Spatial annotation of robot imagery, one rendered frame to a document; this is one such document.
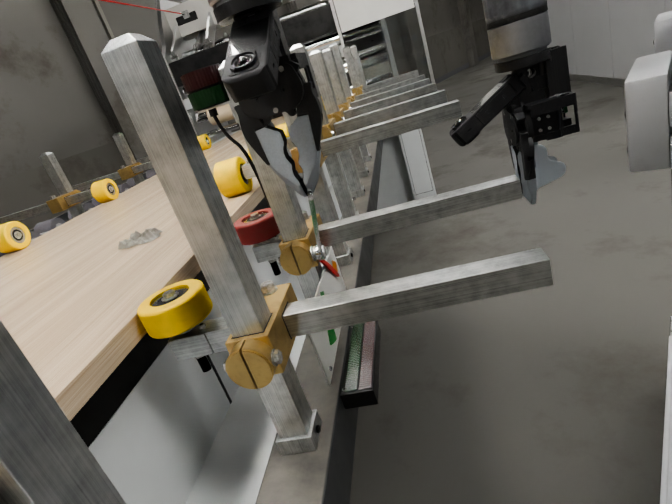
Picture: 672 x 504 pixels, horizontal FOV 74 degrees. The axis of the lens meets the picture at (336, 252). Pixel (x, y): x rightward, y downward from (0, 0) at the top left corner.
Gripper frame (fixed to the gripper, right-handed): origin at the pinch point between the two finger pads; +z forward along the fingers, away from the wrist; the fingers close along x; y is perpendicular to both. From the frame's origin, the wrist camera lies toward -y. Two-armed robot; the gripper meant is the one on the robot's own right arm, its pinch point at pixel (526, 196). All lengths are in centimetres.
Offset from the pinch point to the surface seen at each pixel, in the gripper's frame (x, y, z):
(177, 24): 278, -156, -88
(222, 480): -26, -51, 21
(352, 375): -18.9, -29.9, 12.4
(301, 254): -8.4, -34.2, -2.8
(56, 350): -31, -57, -7
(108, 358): -33, -50, -6
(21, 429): -55, -34, -16
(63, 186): 83, -143, -17
